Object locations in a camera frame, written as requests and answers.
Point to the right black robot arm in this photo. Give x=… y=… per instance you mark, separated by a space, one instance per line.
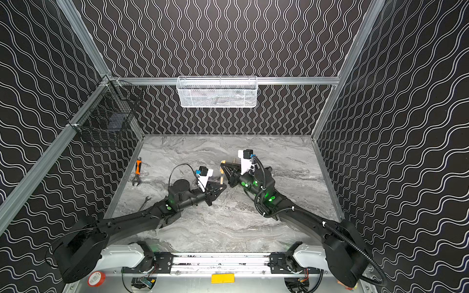
x=343 y=251

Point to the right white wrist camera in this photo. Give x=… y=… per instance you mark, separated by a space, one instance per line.
x=247 y=165

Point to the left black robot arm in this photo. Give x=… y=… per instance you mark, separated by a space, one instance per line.
x=78 y=251

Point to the silver combination wrench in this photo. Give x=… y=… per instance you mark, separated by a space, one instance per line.
x=147 y=199

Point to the white wire mesh basket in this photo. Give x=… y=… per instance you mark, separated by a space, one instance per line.
x=217 y=91

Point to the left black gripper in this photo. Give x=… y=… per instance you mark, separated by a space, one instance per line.
x=208 y=192

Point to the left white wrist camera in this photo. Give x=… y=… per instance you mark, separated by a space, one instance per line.
x=203 y=174

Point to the black wire mesh basket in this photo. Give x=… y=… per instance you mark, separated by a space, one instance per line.
x=107 y=122

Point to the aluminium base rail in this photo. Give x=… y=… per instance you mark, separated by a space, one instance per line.
x=191 y=264

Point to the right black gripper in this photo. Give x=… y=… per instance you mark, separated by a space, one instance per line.
x=237 y=176

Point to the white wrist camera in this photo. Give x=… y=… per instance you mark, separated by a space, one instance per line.
x=247 y=165
x=203 y=174

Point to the orange handled adjustable wrench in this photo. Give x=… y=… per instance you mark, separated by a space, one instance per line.
x=136 y=180

